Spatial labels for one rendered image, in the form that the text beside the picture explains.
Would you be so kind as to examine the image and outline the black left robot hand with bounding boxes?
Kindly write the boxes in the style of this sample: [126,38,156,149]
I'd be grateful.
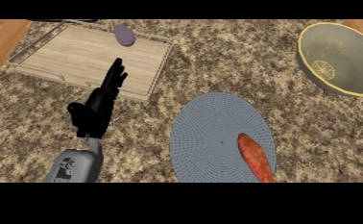
[66,58,128,139]

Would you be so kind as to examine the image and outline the round grey-blue placemat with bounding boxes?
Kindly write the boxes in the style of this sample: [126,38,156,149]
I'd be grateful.
[168,91,277,184]

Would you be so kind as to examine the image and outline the grey bowl with yellow rim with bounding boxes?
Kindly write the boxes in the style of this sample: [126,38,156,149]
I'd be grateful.
[296,21,363,98]

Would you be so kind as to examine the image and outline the pale wooden cutting board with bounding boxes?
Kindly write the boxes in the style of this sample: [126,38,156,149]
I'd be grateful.
[4,23,174,103]

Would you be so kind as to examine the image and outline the purple eggplant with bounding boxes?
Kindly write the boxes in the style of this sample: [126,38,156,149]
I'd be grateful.
[112,24,137,47]

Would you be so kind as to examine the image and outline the dark appliance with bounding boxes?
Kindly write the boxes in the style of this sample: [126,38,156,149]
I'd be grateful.
[26,18,98,23]

